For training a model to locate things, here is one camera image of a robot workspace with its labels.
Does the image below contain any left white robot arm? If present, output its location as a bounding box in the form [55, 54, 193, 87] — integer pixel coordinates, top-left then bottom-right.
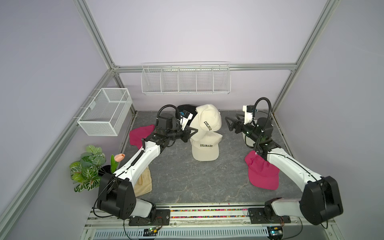
[95, 126, 198, 222]

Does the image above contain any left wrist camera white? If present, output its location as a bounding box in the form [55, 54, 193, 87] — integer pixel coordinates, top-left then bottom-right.
[180, 110, 194, 129]

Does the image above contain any white wire side basket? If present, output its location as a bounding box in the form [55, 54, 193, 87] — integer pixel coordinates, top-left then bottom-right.
[77, 88, 133, 137]

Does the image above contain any pink artificial tulip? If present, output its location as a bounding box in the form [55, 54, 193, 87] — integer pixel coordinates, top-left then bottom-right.
[111, 154, 125, 174]

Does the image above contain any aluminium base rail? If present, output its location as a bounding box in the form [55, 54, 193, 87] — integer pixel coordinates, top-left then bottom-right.
[80, 203, 344, 240]

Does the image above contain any pink cap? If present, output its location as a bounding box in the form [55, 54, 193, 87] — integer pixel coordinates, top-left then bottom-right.
[129, 125, 155, 149]
[245, 151, 280, 191]

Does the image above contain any pink cap left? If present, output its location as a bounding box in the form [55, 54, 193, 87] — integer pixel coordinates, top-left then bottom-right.
[129, 125, 155, 149]

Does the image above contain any aluminium frame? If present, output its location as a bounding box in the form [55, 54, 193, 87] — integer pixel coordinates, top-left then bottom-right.
[1, 1, 340, 240]

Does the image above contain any cream colorado cap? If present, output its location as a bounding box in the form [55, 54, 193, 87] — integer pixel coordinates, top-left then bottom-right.
[190, 104, 222, 141]
[191, 132, 223, 162]

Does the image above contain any black corrugated cable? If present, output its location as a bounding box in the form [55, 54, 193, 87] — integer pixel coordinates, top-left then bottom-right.
[252, 96, 273, 151]
[156, 104, 182, 121]

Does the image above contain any cream Colorado cap back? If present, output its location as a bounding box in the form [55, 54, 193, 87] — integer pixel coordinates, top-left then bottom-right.
[190, 104, 222, 141]

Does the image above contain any green potted plant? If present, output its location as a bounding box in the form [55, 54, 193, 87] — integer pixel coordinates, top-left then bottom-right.
[70, 145, 111, 193]

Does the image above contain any white wire shelf basket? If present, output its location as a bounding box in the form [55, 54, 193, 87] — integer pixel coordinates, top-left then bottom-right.
[141, 62, 232, 95]

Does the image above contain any left black corrugated cable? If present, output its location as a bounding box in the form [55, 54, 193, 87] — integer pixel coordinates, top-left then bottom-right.
[156, 104, 182, 121]

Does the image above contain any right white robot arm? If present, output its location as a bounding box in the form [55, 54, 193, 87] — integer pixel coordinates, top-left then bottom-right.
[225, 117, 344, 225]

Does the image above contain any pink cap right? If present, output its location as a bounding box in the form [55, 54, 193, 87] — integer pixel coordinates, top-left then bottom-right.
[245, 151, 280, 191]

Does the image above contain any beige cap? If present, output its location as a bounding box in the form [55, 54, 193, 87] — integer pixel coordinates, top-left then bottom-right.
[134, 167, 153, 197]

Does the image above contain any black cap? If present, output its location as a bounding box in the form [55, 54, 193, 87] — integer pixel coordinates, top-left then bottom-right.
[177, 104, 197, 116]

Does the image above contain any right black corrugated cable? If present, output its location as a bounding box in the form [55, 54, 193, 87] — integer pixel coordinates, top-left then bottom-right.
[252, 96, 273, 151]

